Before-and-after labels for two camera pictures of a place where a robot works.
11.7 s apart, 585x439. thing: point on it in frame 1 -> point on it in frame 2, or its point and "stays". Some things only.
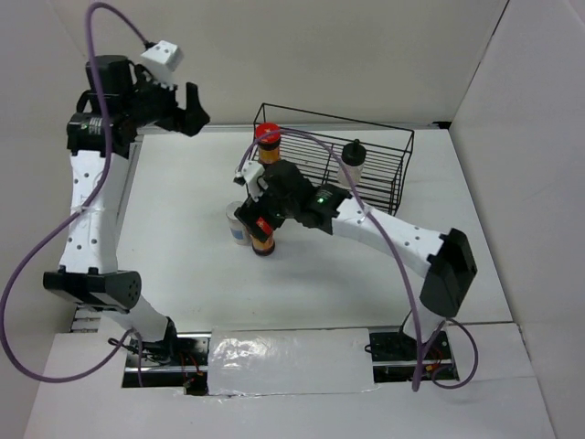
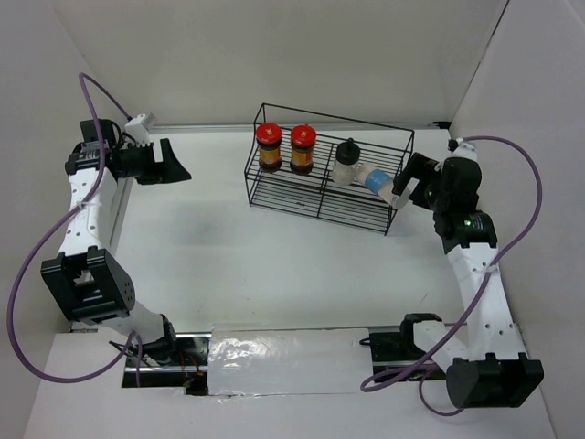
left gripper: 190,121 -> 168,170
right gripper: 249,219 -> 421,167
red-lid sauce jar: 267,247 -> 303,140
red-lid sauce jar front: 269,149 stays
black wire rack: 369,162 stays
